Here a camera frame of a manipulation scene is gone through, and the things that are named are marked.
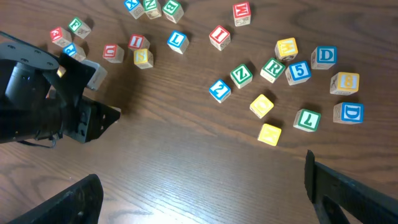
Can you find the blue D block upper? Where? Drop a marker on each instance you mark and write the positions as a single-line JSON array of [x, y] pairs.
[[323, 57]]

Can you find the blue 5 block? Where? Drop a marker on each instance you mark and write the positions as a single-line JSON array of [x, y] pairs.
[[298, 73]]

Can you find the red E block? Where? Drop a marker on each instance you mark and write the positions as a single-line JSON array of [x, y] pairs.
[[60, 37]]

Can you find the yellow S block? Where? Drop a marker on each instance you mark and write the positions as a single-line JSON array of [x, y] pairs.
[[143, 58]]

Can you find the yellow 8 block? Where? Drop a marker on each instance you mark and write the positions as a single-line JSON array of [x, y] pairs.
[[344, 83]]

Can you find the red I block right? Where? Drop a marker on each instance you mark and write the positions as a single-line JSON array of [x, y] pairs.
[[220, 37]]

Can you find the green Z block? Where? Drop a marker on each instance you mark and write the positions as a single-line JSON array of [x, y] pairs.
[[241, 76]]

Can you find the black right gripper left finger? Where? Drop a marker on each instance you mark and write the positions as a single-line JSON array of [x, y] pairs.
[[79, 203]]

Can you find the green B block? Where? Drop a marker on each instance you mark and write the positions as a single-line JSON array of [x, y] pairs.
[[173, 11]]

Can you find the green N block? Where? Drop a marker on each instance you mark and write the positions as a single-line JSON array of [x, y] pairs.
[[152, 8]]

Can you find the red i block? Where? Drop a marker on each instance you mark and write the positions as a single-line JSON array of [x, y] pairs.
[[220, 37], [138, 42]]

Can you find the green F block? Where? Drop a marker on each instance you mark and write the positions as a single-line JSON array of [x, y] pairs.
[[79, 28]]

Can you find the yellow W block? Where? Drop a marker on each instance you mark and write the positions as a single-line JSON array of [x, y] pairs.
[[286, 49]]

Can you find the green 7 block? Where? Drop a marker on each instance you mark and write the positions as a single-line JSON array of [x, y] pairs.
[[307, 120]]

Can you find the blue d block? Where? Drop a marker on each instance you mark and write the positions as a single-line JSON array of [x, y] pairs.
[[348, 113], [323, 57]]

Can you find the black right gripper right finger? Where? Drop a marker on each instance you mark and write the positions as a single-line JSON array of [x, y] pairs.
[[331, 192]]

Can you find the green R block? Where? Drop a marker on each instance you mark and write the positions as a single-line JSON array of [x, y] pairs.
[[272, 70]]

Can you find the yellow O block right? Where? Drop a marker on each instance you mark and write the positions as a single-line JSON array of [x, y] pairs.
[[261, 106]]

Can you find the blue 2 block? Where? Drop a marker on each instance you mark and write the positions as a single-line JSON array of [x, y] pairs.
[[220, 91]]

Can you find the blue L block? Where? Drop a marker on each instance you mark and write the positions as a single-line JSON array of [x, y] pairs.
[[178, 42]]

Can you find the yellow K block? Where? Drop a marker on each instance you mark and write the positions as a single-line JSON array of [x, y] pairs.
[[269, 134]]

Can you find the blue P block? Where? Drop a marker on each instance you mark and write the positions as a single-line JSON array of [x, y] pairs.
[[75, 51]]

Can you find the red W block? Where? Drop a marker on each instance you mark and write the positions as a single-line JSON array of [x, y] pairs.
[[242, 14]]

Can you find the blue X block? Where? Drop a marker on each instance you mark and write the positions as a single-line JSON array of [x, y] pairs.
[[134, 7]]

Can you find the blue D block lower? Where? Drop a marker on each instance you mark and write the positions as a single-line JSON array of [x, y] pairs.
[[348, 113]]

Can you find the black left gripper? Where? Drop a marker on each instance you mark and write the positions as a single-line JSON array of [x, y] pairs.
[[42, 96]]

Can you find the red U block middle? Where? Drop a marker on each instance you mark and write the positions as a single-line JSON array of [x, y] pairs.
[[113, 53]]

